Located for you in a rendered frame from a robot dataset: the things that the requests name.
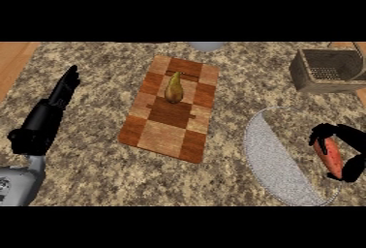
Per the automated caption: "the pale grey round object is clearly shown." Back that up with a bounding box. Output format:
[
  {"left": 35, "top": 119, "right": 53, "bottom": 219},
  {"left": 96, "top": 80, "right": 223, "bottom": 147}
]
[{"left": 184, "top": 42, "right": 226, "bottom": 52}]

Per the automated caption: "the orange sweet potato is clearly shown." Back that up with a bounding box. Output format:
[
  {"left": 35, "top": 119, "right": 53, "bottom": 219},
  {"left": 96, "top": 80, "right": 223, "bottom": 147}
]
[{"left": 311, "top": 137, "right": 344, "bottom": 180}]

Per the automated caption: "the checkered wooden cutting board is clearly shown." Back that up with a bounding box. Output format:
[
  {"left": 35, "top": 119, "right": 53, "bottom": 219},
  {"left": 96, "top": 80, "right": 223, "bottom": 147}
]
[{"left": 116, "top": 54, "right": 221, "bottom": 165}]

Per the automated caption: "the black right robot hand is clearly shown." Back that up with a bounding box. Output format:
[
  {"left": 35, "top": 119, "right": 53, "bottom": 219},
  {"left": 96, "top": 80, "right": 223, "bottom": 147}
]
[{"left": 307, "top": 122, "right": 366, "bottom": 184}]

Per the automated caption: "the yellow-green pear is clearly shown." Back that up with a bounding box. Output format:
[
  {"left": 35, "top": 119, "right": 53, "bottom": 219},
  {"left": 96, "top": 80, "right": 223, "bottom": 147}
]
[{"left": 162, "top": 71, "right": 186, "bottom": 105}]

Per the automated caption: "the brown wicker basket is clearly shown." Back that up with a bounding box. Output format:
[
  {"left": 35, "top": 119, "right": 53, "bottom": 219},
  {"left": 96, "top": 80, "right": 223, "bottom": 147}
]
[{"left": 288, "top": 42, "right": 366, "bottom": 95}]

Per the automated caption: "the grey round placemat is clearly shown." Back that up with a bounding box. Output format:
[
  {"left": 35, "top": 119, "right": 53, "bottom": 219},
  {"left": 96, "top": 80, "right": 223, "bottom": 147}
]
[{"left": 243, "top": 106, "right": 344, "bottom": 207}]

